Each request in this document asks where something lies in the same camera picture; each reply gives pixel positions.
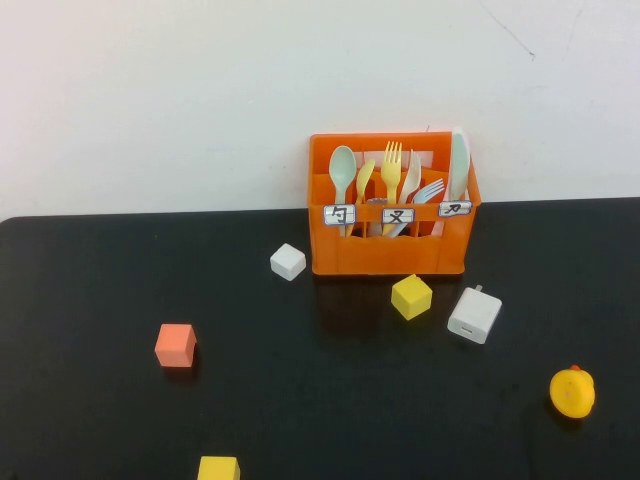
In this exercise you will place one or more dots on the white label spoon character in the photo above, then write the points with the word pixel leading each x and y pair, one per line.
pixel 340 215

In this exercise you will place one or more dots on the white plastic fork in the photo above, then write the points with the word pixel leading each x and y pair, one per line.
pixel 411 182

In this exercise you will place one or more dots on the pale green plastic spoon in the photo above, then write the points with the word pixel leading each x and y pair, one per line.
pixel 342 165

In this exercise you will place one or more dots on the white usb wall charger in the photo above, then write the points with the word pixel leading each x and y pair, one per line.
pixel 474 315

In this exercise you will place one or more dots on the pale green plastic knife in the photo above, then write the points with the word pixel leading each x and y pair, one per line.
pixel 457 160

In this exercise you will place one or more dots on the yellow plastic fork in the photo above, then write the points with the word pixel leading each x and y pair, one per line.
pixel 391 170

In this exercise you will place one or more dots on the yellow rubber duck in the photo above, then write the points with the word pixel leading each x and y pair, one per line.
pixel 571 392

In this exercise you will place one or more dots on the white label knife character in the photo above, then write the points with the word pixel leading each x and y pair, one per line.
pixel 454 208

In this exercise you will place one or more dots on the white foam cube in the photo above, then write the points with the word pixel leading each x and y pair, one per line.
pixel 287 262

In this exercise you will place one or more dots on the yellow foam cube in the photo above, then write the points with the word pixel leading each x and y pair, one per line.
pixel 218 470
pixel 411 297

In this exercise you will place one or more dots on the yellow plastic spoon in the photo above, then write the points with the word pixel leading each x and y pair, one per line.
pixel 365 175

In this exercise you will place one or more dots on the white label fork character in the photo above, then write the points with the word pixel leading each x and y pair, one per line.
pixel 398 216

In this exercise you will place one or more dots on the salmon orange foam cube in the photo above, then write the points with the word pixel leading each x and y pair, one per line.
pixel 175 346

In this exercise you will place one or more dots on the orange plastic cutlery holder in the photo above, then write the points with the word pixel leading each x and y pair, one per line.
pixel 390 255

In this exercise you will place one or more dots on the light blue plastic fork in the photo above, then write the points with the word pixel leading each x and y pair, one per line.
pixel 430 191

